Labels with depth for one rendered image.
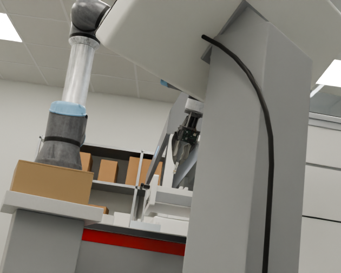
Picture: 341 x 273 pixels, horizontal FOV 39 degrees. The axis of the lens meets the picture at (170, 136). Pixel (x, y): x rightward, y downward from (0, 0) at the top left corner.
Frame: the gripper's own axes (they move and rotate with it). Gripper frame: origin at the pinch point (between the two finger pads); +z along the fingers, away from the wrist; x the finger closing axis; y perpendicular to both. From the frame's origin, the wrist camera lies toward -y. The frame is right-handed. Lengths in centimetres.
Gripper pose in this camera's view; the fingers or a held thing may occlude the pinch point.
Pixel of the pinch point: (177, 161)
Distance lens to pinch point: 187.6
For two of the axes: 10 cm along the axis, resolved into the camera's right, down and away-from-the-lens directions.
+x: 9.4, 2.8, 1.6
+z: -3.0, 9.5, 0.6
